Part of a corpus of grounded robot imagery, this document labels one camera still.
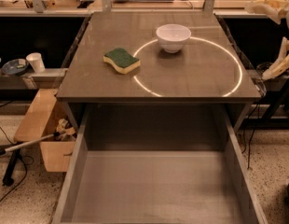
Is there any crumpled paper in box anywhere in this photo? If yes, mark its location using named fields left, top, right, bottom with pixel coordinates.
left=55, top=119, right=76, bottom=141

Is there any grey cabinet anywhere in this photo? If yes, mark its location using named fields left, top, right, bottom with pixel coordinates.
left=56, top=11, right=262, bottom=133

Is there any blue plate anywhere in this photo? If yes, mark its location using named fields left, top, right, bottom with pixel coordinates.
left=1, top=59, right=29, bottom=76

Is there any white ceramic bowl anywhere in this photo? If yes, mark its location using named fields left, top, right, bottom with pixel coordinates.
left=156, top=24, right=191, bottom=53

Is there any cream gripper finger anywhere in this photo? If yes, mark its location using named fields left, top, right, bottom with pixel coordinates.
left=262, top=37, right=289, bottom=80
left=245, top=0, right=289, bottom=24

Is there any black stand leg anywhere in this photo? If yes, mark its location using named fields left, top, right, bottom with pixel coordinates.
left=3, top=149, right=20, bottom=187

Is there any wooden box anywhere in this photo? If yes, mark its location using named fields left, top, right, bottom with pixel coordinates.
left=14, top=89, right=76, bottom=172

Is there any grey open top drawer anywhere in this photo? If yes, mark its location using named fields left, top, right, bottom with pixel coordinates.
left=52, top=105, right=268, bottom=224

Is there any green and yellow sponge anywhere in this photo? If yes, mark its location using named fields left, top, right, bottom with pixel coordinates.
left=103, top=48, right=141, bottom=75

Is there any white paper cup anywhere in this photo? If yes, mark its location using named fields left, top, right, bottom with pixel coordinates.
left=26, top=52, right=45, bottom=73

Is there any silver metal rod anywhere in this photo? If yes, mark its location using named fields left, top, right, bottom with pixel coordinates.
left=0, top=133, right=60, bottom=156

